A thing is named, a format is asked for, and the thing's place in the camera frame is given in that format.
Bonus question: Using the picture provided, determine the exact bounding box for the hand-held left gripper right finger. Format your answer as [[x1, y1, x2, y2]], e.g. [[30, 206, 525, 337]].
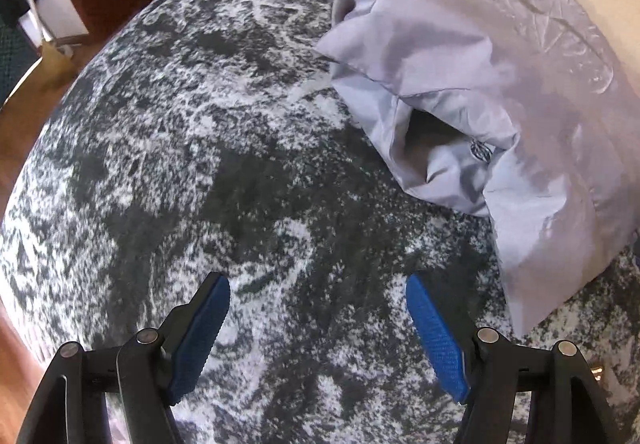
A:
[[405, 273, 626, 444]]

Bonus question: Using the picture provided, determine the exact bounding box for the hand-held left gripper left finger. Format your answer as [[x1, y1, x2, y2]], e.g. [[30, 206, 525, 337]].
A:
[[15, 272, 232, 444]]

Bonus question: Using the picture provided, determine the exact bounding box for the grey pillowcase with pillow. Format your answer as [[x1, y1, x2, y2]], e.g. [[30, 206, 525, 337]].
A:
[[315, 0, 640, 338]]

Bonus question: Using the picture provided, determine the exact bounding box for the grey mottled blanket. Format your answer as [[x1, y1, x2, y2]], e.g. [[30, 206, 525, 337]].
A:
[[0, 0, 640, 444]]

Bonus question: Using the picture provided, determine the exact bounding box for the broom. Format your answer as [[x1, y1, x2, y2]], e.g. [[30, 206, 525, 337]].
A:
[[6, 0, 76, 90]]

